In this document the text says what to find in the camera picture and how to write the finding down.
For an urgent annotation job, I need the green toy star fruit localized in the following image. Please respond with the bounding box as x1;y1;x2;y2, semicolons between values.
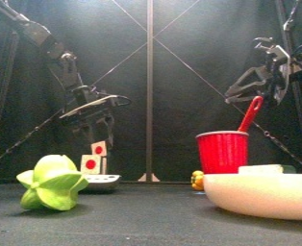
16;154;90;212

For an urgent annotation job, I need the white and green sponge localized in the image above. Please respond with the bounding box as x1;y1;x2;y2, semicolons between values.
238;163;298;175

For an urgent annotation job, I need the small yellow toy pepper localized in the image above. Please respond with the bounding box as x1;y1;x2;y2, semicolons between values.
190;170;206;192

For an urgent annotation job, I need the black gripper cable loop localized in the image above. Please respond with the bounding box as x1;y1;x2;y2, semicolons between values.
112;94;134;108

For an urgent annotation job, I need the vertical metal frame pole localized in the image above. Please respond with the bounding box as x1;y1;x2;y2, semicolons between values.
138;0;162;184

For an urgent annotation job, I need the red plastic cup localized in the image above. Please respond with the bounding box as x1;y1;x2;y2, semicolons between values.
195;130;251;175

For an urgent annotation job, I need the diagonal frame brace rod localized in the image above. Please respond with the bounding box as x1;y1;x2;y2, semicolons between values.
152;37;302;175
0;109;67;171

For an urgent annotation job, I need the large white bowl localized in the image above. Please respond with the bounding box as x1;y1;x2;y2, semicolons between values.
202;172;302;222

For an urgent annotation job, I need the white sushi piece red centre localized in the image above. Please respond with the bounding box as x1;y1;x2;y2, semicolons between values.
91;140;110;158
80;154;108;176

